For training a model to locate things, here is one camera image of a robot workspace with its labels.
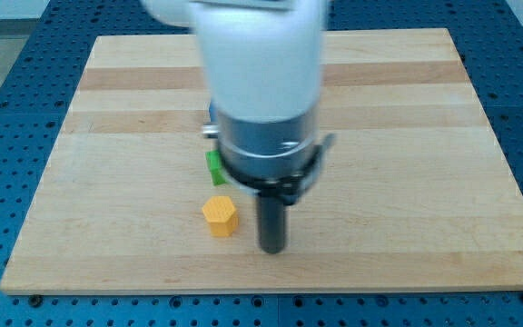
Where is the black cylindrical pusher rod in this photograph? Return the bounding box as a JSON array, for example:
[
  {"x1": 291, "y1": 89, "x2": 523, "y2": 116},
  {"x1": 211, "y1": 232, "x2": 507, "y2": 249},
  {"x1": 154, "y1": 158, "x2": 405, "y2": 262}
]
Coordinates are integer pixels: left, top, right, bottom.
[{"x1": 256, "y1": 196, "x2": 286, "y2": 254}]

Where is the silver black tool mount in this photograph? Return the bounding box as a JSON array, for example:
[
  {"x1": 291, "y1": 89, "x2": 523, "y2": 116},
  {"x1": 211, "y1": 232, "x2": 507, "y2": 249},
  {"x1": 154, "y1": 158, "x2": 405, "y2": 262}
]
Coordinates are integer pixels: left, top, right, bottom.
[{"x1": 202, "y1": 109, "x2": 335, "y2": 205}]

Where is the blue block behind arm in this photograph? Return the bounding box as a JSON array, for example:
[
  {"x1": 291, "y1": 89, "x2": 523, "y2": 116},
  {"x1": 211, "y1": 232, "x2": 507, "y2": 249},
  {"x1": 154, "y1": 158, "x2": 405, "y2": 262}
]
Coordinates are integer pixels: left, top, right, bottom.
[{"x1": 208, "y1": 102, "x2": 217, "y2": 123}]

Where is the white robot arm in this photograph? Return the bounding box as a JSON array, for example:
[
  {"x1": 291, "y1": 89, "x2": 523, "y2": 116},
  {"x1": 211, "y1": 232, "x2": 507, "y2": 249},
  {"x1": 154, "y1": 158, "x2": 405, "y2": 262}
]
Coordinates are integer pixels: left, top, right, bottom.
[{"x1": 141, "y1": 0, "x2": 334, "y2": 253}]

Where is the yellow hexagon block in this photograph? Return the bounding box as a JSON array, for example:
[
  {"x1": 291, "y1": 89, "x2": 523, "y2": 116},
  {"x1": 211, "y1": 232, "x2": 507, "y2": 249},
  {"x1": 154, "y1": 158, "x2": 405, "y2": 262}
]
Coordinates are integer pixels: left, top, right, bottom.
[{"x1": 202, "y1": 195, "x2": 239, "y2": 237}]

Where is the green circle block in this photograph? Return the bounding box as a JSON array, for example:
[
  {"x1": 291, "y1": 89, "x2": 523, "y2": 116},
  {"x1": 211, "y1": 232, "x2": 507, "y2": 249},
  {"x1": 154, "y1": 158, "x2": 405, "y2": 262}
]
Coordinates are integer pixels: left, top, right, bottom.
[{"x1": 205, "y1": 150, "x2": 227, "y2": 186}]

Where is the wooden board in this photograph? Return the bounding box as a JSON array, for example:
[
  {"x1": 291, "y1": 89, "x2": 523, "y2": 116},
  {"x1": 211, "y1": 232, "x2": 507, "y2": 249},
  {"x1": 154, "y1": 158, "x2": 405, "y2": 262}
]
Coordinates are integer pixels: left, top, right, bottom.
[{"x1": 0, "y1": 29, "x2": 523, "y2": 295}]

